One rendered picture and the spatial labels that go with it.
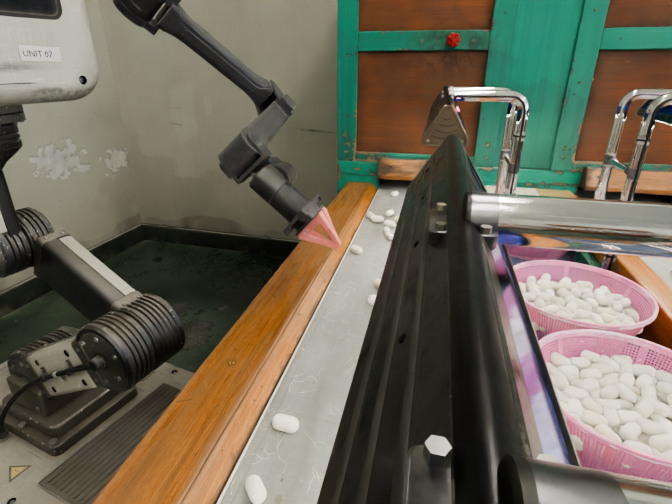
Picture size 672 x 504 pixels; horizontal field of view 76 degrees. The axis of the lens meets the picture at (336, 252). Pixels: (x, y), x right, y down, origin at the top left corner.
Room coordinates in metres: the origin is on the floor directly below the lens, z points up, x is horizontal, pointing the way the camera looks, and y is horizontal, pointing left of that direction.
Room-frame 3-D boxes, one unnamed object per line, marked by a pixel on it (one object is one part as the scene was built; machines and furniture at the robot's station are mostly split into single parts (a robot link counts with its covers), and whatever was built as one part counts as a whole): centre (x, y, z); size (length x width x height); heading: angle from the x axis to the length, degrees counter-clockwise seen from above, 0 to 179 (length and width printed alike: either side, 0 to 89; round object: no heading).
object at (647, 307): (0.74, -0.47, 0.72); 0.27 x 0.27 x 0.10
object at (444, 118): (1.07, -0.26, 1.08); 0.62 x 0.08 x 0.07; 167
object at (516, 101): (1.04, -0.34, 0.90); 0.20 x 0.19 x 0.45; 167
